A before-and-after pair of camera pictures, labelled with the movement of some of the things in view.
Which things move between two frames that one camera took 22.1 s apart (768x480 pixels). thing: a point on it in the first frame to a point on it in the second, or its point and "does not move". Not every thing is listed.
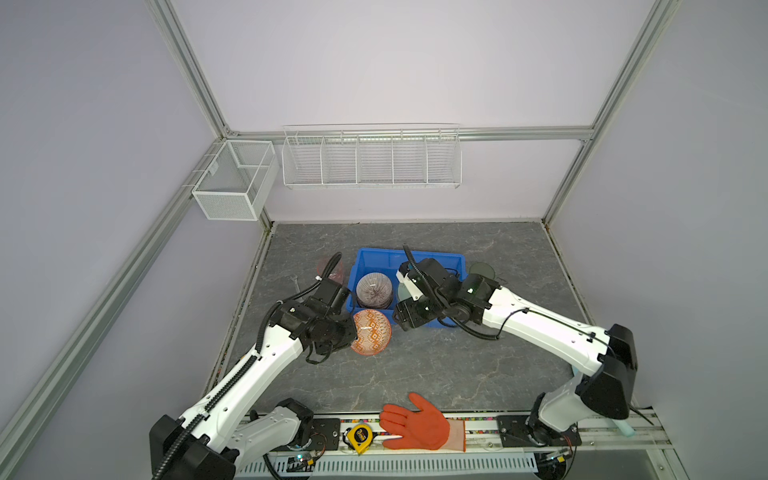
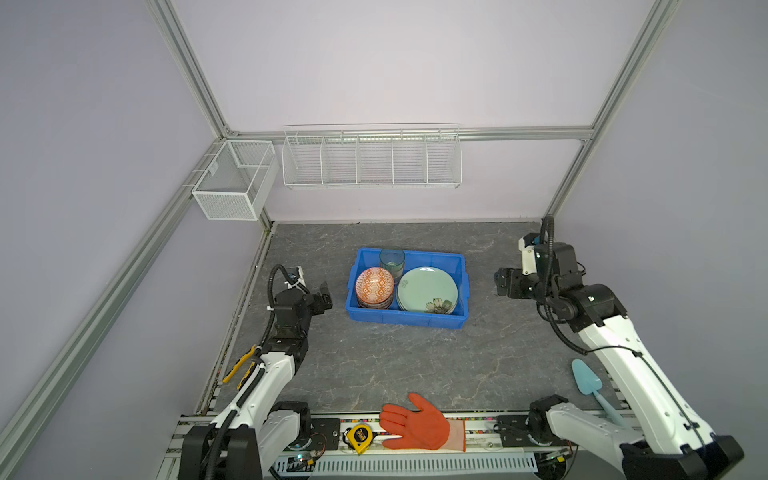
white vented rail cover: x=397 y=465 does not move
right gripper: x=406 y=310 to x=515 y=278
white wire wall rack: x=373 y=156 does not move
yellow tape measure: x=358 y=438 does not move
